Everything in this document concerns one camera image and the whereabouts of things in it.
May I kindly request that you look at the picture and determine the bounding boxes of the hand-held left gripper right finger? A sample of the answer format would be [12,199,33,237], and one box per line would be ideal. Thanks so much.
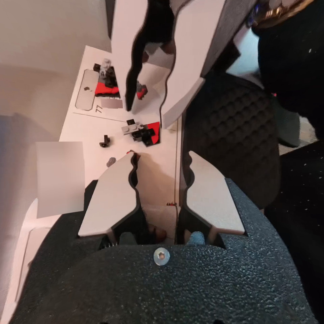
[182,151,246,235]

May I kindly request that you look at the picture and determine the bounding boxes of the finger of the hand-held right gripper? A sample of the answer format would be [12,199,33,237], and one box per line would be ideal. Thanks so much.
[111,0,149,112]
[159,0,227,130]

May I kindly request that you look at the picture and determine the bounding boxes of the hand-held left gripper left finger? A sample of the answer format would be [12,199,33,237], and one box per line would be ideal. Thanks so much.
[78,152,142,237]

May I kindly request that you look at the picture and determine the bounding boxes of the person's right forearm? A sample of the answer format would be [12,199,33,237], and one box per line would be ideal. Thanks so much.
[253,15,324,127]

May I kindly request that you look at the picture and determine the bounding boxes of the person's right hand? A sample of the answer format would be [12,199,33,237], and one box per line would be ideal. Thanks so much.
[161,39,177,55]

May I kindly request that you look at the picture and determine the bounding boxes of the person's left hand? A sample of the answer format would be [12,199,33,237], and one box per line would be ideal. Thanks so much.
[148,224,167,240]

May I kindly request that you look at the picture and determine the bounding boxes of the black padded chair seat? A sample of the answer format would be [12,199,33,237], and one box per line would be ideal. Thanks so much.
[182,72,282,209]

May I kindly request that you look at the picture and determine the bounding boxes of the gold wristwatch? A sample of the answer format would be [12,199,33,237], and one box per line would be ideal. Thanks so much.
[247,0,315,29]

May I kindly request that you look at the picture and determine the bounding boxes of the white instruction booklet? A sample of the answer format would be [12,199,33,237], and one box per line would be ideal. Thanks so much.
[5,45,183,317]

